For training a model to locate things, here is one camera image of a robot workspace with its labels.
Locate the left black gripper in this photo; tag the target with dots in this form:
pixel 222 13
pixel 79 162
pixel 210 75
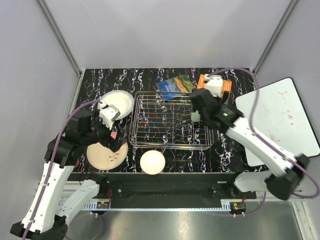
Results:
pixel 115 143

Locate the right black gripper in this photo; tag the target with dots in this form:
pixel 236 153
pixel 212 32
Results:
pixel 222 101

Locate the green ceramic bowl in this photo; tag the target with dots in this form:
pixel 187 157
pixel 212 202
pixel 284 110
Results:
pixel 195 117

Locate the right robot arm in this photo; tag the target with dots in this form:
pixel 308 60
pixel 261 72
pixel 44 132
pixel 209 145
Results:
pixel 285 170

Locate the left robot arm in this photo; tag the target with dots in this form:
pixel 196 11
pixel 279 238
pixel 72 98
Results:
pixel 46 219

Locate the pink cream floral plate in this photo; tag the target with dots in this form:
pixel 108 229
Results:
pixel 103 158

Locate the orange green book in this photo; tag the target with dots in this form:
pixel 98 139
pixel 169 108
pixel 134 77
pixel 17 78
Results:
pixel 227 87

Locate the white paper plate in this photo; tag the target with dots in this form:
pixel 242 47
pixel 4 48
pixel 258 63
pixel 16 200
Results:
pixel 120 99

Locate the blue landscape book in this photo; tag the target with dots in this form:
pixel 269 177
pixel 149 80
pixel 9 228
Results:
pixel 175 87

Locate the orange bowl white inside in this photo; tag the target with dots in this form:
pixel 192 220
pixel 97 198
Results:
pixel 152 162

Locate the white whiteboard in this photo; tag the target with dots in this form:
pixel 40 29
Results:
pixel 281 116

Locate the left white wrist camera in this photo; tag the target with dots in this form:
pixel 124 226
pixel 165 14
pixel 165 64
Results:
pixel 109 115

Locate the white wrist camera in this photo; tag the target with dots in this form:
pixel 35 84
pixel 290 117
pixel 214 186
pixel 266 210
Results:
pixel 214 84
pixel 109 115

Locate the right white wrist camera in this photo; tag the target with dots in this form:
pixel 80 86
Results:
pixel 214 84

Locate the metal wire dish rack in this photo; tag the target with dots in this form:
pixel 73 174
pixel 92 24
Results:
pixel 164 120

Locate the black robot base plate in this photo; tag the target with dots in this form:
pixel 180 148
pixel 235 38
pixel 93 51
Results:
pixel 172 190

